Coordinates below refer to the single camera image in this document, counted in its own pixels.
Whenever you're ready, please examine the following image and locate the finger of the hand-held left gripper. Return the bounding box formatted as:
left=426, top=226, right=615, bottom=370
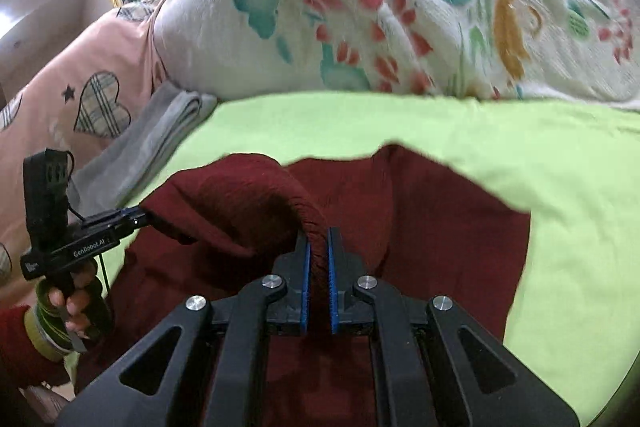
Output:
left=117, top=207, right=151, bottom=233

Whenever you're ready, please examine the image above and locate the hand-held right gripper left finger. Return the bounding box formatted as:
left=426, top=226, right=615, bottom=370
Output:
left=55, top=229, right=313, bottom=427

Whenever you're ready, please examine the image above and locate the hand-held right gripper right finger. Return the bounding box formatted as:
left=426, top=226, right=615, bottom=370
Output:
left=327, top=227, right=581, bottom=427

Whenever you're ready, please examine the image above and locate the maroon knit sweater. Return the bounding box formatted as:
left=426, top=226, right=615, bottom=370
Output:
left=75, top=142, right=531, bottom=427

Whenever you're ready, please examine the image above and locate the person's left forearm red sleeve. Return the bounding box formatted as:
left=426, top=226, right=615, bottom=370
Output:
left=0, top=282, right=76, bottom=390

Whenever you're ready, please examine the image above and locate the person's left hand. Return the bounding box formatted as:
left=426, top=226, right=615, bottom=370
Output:
left=36, top=259, right=105, bottom=342

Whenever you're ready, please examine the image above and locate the pink quilt with plaid hearts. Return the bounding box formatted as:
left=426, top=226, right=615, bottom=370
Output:
left=0, top=0, right=173, bottom=303

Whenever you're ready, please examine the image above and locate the grey folded towel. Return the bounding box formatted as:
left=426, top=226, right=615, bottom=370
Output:
left=67, top=82, right=218, bottom=218

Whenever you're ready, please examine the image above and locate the light green bed sheet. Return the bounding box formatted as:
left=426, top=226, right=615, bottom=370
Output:
left=65, top=92, right=640, bottom=427

